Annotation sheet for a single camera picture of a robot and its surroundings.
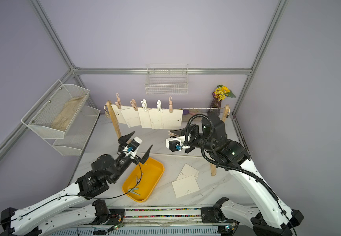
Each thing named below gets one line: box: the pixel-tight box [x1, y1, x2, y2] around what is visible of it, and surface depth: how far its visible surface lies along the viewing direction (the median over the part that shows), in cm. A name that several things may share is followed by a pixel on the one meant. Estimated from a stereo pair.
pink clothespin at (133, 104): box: [129, 98, 138, 111], surface depth 64 cm
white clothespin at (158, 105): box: [156, 100, 162, 113], surface depth 64 cm
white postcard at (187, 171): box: [175, 163, 199, 181], surface depth 90 cm
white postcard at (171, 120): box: [160, 109, 184, 130], surface depth 70 cm
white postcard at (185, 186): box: [171, 175, 200, 199], surface depth 85 cm
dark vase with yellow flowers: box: [207, 84, 237, 118], surface depth 106 cm
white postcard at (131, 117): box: [120, 107, 142, 128], surface depth 69 cm
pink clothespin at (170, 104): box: [168, 96, 173, 114], surface depth 64 cm
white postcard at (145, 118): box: [137, 108, 152, 129], surface depth 71 cm
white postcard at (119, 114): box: [111, 104, 128, 124], surface depth 69 cm
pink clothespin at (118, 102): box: [114, 92, 122, 110], surface depth 64 cm
